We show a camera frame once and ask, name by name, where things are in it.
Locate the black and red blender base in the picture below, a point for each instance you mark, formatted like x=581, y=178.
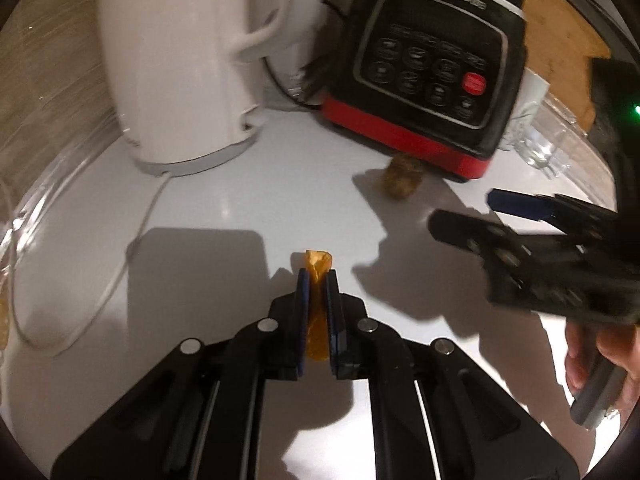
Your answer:
x=430, y=60

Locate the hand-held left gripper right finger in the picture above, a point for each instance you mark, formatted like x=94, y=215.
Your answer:
x=332, y=310

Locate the white mug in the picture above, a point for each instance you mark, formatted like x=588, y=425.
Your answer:
x=531, y=90

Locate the wooden cutting board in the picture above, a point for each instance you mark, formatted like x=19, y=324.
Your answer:
x=560, y=15

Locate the person's right hand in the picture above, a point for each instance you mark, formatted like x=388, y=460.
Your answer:
x=627, y=360

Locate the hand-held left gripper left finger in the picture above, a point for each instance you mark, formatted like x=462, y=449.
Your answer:
x=301, y=310

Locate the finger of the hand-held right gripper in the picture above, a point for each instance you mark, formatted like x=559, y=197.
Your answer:
x=470, y=230
x=515, y=205

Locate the clear glass cup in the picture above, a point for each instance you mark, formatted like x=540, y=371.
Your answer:
x=542, y=145

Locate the orange plastic wrapper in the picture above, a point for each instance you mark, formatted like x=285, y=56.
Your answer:
x=318, y=280

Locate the white electric kettle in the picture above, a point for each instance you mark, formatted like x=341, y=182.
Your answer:
x=175, y=60

